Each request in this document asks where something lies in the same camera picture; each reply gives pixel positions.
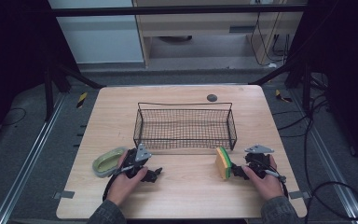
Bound dark curtain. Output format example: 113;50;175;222
292;0;358;174
0;0;79;153

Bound person's left hand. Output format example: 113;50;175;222
106;150;149;207

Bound yellow and green sponge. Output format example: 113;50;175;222
214;147;233;180

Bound black cables under desk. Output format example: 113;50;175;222
250;12;291;67

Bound light wooden desk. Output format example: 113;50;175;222
131;0;309;68

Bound black horizontal bar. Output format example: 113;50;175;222
49;4;309;18

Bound aluminium floor rail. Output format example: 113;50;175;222
0;92;67;224
292;90;358;224

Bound thin black floor cable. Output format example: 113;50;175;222
0;106;28;128

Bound black looped floor cable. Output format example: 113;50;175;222
273;92;358;224

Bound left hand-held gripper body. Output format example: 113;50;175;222
122;143;153;180

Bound white cabinet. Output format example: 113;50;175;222
48;0;145;65

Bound yellow and black tape strip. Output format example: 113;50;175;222
274;89;293;104
76;91;89;109

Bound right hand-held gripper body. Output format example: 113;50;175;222
243;144;275;180

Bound left hand-held gripper cable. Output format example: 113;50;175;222
102;165;135;203

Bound right hand-held gripper cable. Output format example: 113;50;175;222
263;169;290;199

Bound black metal stand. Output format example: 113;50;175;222
43;62;106;123
248;59;312;114

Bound person's right hand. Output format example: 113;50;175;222
241;154;285;202

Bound hand-held gripper cable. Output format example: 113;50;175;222
263;169;290;199
102;165;135;203

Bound black wire basket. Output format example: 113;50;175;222
132;102;238;151

